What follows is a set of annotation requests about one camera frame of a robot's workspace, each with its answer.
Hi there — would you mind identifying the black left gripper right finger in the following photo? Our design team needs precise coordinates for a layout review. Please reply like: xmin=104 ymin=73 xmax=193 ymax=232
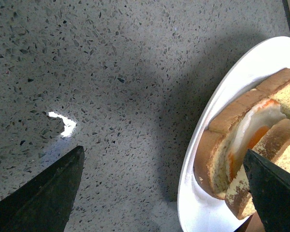
xmin=244 ymin=150 xmax=290 ymax=232

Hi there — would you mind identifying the bread slice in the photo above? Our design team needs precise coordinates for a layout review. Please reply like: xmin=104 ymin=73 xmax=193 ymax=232
xmin=193 ymin=68 xmax=290 ymax=200
xmin=225 ymin=119 xmax=290 ymax=220

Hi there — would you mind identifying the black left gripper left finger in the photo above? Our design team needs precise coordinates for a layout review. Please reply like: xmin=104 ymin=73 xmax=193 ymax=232
xmin=0 ymin=146 xmax=85 ymax=232

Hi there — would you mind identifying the white oval plate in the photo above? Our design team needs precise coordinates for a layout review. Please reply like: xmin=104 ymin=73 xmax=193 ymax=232
xmin=177 ymin=36 xmax=290 ymax=232

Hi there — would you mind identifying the fried egg filling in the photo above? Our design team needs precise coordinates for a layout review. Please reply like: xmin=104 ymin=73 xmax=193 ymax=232
xmin=226 ymin=98 xmax=286 ymax=182

